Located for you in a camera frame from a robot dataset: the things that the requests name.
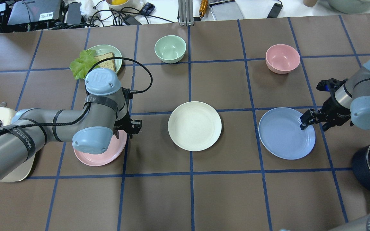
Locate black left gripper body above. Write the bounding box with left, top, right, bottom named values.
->
left=114, top=88, right=142, bottom=139

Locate cardboard tube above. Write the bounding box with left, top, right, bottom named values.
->
left=303, top=0, right=318, bottom=7

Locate black power adapter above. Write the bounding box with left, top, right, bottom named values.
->
left=267, top=3, right=283, bottom=18

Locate pink plate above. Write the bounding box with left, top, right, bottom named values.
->
left=73, top=130, right=128, bottom=167

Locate cream plate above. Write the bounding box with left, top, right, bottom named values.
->
left=168, top=101, right=222, bottom=152

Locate green bowl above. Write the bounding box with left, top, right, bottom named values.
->
left=154, top=35, right=187, bottom=64

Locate bread slice on plate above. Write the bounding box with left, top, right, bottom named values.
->
left=94, top=52, right=117, bottom=72

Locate green plate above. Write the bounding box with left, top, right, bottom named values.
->
left=88, top=44, right=122, bottom=73

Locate aluminium frame post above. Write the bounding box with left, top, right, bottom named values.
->
left=178, top=0, right=194, bottom=26

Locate white bowl with fruit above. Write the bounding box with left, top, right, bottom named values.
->
left=105, top=0, right=146, bottom=12

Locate pink bowl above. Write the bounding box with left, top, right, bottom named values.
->
left=265, top=44, right=301, bottom=74

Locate green lettuce leaf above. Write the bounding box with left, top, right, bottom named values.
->
left=69, top=49, right=98, bottom=80

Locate blue plate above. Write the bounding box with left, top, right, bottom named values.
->
left=258, top=107, right=316, bottom=160

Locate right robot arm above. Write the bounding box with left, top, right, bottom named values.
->
left=300, top=60, right=370, bottom=131

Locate kitchen scale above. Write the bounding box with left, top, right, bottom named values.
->
left=208, top=0, right=245, bottom=21

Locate white toaster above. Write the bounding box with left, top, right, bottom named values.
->
left=0, top=102, right=35, bottom=183

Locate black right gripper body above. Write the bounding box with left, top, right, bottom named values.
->
left=317, top=78, right=351, bottom=132

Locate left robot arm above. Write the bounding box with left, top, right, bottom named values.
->
left=0, top=68, right=142, bottom=180

